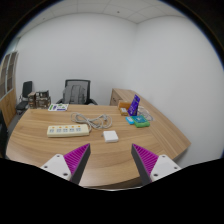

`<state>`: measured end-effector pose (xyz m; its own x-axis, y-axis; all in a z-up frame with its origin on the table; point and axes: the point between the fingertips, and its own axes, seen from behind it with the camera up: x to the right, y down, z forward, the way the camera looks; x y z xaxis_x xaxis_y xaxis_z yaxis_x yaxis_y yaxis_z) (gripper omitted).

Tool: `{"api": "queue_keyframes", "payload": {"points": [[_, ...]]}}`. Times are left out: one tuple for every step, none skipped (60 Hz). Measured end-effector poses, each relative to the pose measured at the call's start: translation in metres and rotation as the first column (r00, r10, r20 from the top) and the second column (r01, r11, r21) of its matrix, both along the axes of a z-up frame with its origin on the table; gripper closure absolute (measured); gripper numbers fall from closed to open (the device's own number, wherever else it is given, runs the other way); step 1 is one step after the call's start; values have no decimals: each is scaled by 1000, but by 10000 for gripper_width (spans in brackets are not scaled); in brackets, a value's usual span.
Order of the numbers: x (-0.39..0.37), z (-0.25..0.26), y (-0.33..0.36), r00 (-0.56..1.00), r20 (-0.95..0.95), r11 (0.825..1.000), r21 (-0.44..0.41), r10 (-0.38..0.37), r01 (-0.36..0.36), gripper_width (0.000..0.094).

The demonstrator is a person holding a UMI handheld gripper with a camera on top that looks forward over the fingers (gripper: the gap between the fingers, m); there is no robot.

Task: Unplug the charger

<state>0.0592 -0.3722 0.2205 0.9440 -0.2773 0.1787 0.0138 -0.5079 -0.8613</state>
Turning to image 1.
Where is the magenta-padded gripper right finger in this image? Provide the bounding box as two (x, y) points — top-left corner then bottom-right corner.
(130, 143), (183, 186)

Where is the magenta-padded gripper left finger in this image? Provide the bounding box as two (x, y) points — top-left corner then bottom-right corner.
(39, 143), (92, 186)

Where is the white charger block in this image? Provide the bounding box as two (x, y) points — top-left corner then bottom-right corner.
(102, 130), (120, 144)

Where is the cream power strip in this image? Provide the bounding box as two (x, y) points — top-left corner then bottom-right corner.
(46, 124), (91, 138)

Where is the green box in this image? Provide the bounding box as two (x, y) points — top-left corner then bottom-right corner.
(131, 114), (151, 129)

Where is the clear plastic bag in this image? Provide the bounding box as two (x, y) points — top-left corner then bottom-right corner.
(138, 105), (154, 122)

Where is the small blue box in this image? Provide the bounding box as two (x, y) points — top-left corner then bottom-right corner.
(125, 116), (136, 126)

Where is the green and purple leaflet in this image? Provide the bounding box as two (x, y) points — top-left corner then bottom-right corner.
(47, 103), (70, 112)

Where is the black leather armchair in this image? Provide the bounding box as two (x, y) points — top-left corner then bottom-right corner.
(0, 109), (9, 158)

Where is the purple upright package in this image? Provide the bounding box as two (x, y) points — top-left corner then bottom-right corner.
(127, 94), (142, 117)

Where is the small dark cardboard box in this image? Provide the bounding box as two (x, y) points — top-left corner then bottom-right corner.
(27, 92), (37, 110)

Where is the orange box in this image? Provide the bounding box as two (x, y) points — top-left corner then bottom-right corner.
(117, 100), (132, 111)

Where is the grey backpack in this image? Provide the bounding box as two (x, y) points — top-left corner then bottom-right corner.
(62, 84), (87, 105)

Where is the wooden glass-door cabinet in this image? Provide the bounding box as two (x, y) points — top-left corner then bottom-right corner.
(0, 50), (19, 129)

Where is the low wooden side cabinet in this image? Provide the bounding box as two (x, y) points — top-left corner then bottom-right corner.
(109, 88), (138, 108)

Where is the small black chair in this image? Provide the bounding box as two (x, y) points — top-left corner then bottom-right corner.
(15, 80), (34, 116)

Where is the black mesh office chair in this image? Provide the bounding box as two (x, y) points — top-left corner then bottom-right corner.
(55, 78), (99, 106)

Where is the grey coiled power cable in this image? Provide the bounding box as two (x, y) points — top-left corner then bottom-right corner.
(70, 111), (113, 131)

